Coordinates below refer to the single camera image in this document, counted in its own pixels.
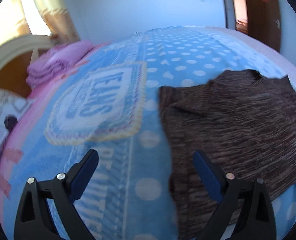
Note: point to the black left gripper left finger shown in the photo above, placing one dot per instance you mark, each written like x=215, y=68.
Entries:
x=34, y=219

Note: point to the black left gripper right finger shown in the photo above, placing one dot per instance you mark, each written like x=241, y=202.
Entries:
x=256, y=219

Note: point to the brown knitted sweater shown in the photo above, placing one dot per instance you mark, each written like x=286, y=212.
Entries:
x=244, y=122

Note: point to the blue patterned bed blanket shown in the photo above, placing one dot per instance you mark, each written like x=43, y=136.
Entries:
x=109, y=102

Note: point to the grey patterned pillow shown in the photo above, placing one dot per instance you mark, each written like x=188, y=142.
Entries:
x=11, y=105

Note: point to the pink dotted bed sheet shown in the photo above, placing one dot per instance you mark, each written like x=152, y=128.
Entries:
x=270, y=53

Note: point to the folded pink quilt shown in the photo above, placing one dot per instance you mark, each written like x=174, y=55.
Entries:
x=56, y=61

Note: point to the cream wooden headboard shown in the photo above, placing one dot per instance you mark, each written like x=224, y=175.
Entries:
x=15, y=56

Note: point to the brown wooden door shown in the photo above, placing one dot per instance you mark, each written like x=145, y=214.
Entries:
x=261, y=22

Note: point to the yellow patterned curtain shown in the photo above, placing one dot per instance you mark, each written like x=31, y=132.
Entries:
x=36, y=17

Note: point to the silver door handle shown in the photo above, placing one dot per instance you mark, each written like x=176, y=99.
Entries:
x=278, y=24

